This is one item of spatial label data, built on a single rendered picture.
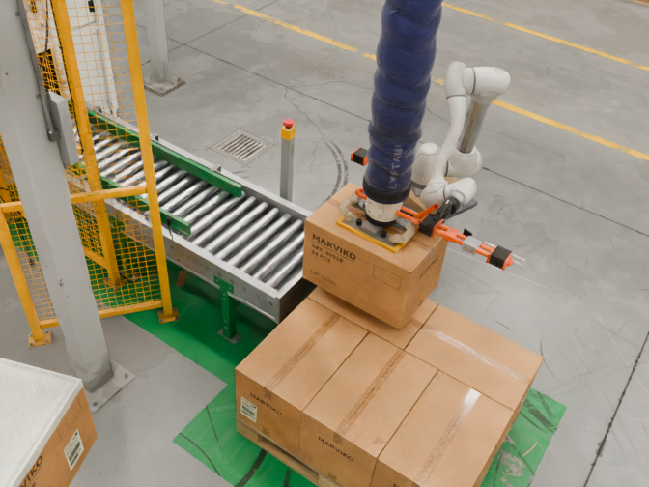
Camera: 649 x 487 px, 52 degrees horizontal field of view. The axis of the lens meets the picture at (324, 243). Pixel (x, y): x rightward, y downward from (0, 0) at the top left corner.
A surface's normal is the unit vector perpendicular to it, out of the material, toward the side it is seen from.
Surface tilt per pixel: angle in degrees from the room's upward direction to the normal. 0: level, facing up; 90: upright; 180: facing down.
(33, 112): 90
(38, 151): 90
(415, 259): 1
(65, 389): 0
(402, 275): 90
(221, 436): 0
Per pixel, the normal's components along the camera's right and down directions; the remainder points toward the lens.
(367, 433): 0.07, -0.74
